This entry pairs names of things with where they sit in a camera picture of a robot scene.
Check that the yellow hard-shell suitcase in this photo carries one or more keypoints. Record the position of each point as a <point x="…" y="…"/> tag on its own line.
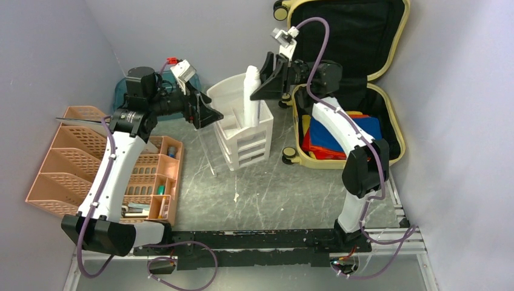
<point x="363" y="39"/>

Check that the grey folder in organizer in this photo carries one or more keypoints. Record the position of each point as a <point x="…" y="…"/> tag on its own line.
<point x="96" y="126"/>

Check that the teal plastic bin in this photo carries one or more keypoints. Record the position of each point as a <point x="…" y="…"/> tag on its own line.
<point x="169" y="83"/>

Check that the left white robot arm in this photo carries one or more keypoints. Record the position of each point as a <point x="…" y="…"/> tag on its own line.
<point x="96" y="225"/>

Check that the yellow folded cloth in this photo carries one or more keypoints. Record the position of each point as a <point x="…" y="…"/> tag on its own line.
<point x="305" y="119"/>

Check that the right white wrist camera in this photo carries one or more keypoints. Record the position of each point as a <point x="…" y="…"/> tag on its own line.
<point x="286" y="40"/>

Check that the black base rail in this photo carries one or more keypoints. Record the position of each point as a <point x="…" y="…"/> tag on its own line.
<point x="244" y="248"/>

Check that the blue cloth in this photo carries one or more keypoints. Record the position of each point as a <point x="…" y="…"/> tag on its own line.
<point x="321" y="137"/>

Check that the grey blue capped bottle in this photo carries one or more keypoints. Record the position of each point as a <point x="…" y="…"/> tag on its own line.
<point x="171" y="151"/>

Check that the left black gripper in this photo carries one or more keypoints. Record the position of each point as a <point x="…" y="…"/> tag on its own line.
<point x="203" y="114"/>

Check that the red cloth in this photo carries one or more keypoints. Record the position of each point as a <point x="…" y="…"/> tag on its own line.
<point x="320" y="153"/>

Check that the white plastic drawer unit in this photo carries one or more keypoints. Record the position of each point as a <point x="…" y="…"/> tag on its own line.
<point x="240" y="146"/>

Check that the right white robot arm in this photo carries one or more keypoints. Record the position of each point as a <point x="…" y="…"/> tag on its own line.
<point x="367" y="158"/>

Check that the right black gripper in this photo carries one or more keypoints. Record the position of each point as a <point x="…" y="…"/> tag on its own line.
<point x="273" y="81"/>

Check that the orange mesh file organizer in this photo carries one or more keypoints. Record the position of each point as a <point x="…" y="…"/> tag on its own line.
<point x="70" y="165"/>

